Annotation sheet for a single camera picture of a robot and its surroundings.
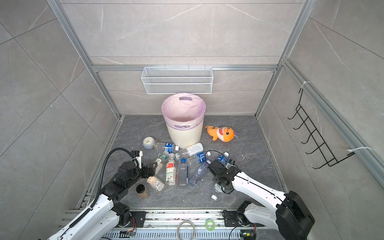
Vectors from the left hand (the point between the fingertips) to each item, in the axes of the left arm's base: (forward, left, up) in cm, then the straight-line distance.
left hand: (149, 160), depth 82 cm
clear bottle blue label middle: (+4, -29, -6) cm, 29 cm away
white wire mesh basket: (+51, -15, +18) cm, 56 cm away
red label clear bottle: (-4, -12, -5) cm, 13 cm away
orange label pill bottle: (-11, -4, -6) cm, 13 cm away
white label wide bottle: (+9, -23, -6) cm, 25 cm away
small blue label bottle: (+2, -43, -6) cm, 44 cm away
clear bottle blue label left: (+12, -9, -7) cm, 17 cm away
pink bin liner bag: (+36, -19, +2) cm, 41 cm away
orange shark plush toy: (+19, -47, -3) cm, 51 cm away
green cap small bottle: (+5, -5, -8) cm, 11 cm away
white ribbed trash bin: (+13, -18, +2) cm, 23 cm away
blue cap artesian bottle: (-3, -18, -12) cm, 22 cm away
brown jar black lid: (-16, +2, -1) cm, 16 cm away
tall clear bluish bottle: (-4, -28, -10) cm, 30 cm away
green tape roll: (-30, -34, -12) cm, 47 cm away
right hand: (-9, -39, -9) cm, 41 cm away
